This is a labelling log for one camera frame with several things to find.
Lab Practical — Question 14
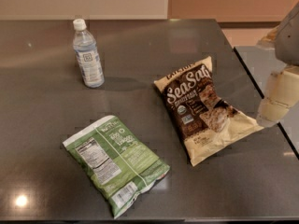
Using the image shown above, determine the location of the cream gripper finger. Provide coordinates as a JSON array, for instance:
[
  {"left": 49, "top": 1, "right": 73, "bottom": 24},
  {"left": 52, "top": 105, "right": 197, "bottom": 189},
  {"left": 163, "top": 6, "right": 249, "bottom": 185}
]
[{"left": 257, "top": 64, "right": 299, "bottom": 128}]

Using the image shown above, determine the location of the brown sea salt chip bag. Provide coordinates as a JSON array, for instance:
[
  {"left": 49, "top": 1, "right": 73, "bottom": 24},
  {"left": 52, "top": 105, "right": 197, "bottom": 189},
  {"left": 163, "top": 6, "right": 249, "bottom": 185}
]
[{"left": 154, "top": 57, "right": 262, "bottom": 166}]

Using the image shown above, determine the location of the green chip bag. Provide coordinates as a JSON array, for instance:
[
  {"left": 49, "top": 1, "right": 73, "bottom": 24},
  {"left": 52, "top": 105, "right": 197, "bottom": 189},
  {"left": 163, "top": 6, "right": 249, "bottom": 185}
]
[{"left": 63, "top": 115, "right": 170, "bottom": 218}]

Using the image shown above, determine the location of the clear blue-label plastic bottle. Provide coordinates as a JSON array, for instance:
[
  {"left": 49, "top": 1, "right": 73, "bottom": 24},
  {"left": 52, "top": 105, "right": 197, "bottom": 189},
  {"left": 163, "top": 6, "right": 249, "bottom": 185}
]
[{"left": 73, "top": 19, "right": 105, "bottom": 88}]

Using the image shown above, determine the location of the grey side table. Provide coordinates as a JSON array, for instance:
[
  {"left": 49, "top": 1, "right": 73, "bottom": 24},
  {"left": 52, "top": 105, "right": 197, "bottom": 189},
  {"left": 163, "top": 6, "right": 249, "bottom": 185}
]
[{"left": 234, "top": 46, "right": 299, "bottom": 155}]

